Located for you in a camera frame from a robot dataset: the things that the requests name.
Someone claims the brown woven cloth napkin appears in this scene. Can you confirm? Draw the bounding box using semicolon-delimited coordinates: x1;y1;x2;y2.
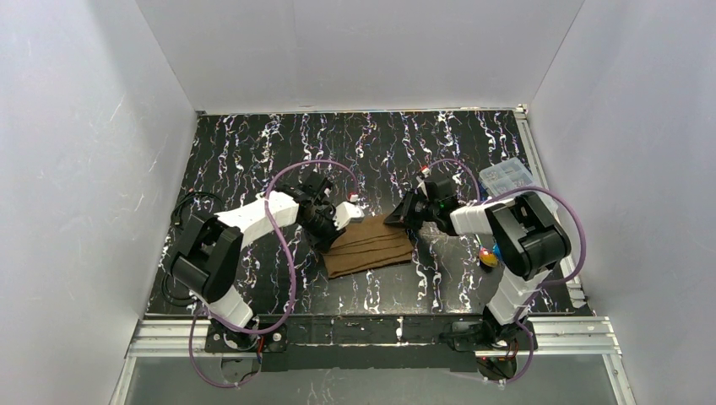
322;214;414;279

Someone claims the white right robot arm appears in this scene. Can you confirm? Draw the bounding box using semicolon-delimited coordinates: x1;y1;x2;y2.
384;169;572;344

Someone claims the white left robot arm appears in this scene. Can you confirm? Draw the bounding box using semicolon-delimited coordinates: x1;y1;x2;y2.
165;171;364;335

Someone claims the clear plastic compartment box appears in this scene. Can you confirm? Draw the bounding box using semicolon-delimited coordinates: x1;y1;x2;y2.
479;158;541;199

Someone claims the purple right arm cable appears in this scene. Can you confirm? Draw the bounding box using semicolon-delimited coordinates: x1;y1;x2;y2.
418;158;588;386

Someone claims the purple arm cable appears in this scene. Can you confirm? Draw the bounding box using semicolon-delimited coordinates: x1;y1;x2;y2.
187;159;361;390
418;158;588;386

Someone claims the red yellow handled utensil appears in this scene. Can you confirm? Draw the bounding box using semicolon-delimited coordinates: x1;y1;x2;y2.
475;236;499;272

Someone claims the blue handled utensil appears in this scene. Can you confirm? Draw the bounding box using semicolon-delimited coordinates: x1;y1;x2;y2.
491;242;503;262

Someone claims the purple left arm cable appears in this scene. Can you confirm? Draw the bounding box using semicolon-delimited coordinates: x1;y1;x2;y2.
187;159;361;390

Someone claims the black coiled cable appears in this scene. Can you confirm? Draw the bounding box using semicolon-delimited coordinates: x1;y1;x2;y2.
160;192;222;307

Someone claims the aluminium side rail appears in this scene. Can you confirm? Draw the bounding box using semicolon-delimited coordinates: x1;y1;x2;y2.
514;105;587;308

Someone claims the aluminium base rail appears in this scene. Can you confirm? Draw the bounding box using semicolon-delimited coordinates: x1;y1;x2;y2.
128;315;621;372

